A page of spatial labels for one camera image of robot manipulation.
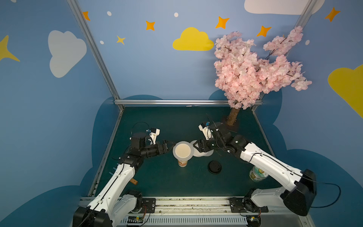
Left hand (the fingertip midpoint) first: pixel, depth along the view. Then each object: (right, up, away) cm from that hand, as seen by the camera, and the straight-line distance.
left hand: (171, 144), depth 77 cm
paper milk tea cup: (+6, -13, +7) cm, 16 cm away
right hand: (+16, +1, +1) cm, 16 cm away
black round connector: (+44, -40, -3) cm, 59 cm away
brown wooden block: (-22, -22, +4) cm, 32 cm away
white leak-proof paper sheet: (+6, -4, +1) cm, 7 cm away
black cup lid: (+26, -17, +12) cm, 33 cm away
